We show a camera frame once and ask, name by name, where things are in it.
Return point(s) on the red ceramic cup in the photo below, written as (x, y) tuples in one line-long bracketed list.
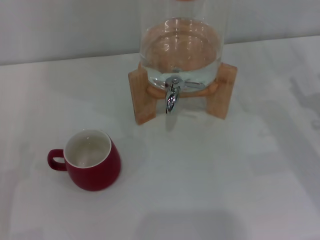
[(95, 175)]

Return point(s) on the glass water dispenser jar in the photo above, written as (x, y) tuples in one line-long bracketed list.
[(180, 50)]

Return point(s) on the chrome faucet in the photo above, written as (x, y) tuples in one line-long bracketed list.
[(172, 100)]

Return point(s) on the wooden dispenser stand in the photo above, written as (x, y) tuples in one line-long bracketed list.
[(143, 100)]

